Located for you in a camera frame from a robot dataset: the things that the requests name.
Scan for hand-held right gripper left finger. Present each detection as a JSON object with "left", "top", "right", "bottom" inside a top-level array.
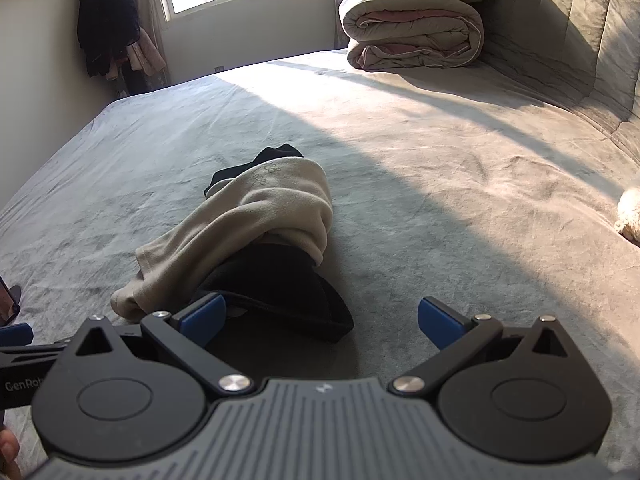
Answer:
[{"left": 64, "top": 294, "right": 256, "bottom": 397}]

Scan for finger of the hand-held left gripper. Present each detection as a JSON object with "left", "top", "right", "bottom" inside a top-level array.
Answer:
[{"left": 0, "top": 323, "right": 71, "bottom": 362}]

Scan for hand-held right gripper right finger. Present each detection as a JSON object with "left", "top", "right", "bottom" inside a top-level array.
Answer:
[{"left": 392, "top": 297, "right": 576, "bottom": 397}]

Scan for beige shirt with black sleeves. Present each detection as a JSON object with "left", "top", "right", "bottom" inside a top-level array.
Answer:
[{"left": 110, "top": 143, "right": 355, "bottom": 343}]

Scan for hanging dark clothes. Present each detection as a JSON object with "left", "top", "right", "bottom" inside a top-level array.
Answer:
[{"left": 76, "top": 0, "right": 141, "bottom": 78}]

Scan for person's left hand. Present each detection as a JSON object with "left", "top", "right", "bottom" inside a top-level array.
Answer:
[{"left": 0, "top": 425, "right": 22, "bottom": 480}]

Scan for bed with grey sheet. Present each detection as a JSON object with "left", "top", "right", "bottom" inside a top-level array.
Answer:
[{"left": 0, "top": 49, "right": 640, "bottom": 480}]

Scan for white plush toy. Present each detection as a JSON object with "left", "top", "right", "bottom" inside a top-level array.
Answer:
[{"left": 615, "top": 189, "right": 640, "bottom": 248}]

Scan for hanging pink garment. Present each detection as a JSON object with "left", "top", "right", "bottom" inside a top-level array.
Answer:
[{"left": 105, "top": 27, "right": 168, "bottom": 83}]

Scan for folded beige quilt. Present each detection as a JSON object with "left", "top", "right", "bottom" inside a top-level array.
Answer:
[{"left": 339, "top": 0, "right": 485, "bottom": 72}]

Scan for grey padded headboard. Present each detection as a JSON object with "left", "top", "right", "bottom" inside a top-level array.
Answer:
[{"left": 477, "top": 0, "right": 640, "bottom": 123}]

